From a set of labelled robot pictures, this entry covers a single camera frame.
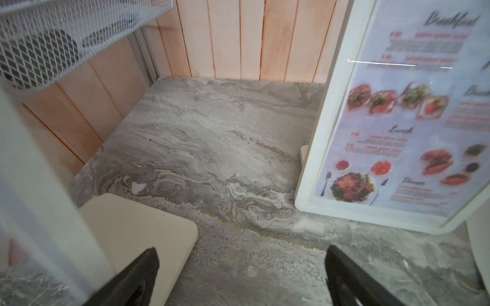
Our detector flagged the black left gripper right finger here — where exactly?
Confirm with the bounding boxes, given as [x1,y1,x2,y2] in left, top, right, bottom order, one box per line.
[325,245,404,306]

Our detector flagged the white menu holder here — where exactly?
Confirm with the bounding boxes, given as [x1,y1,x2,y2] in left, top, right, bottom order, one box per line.
[1,93,198,305]
[295,1,489,235]
[466,201,490,293]

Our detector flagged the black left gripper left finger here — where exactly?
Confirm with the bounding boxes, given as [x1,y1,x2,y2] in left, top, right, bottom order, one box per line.
[84,247,160,306]

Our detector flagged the special menu sheet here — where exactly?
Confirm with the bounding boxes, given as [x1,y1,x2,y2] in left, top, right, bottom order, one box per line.
[314,1,489,218]

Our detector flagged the white wire wall shelf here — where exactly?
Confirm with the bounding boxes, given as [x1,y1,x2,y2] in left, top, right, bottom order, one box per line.
[1,1,174,91]

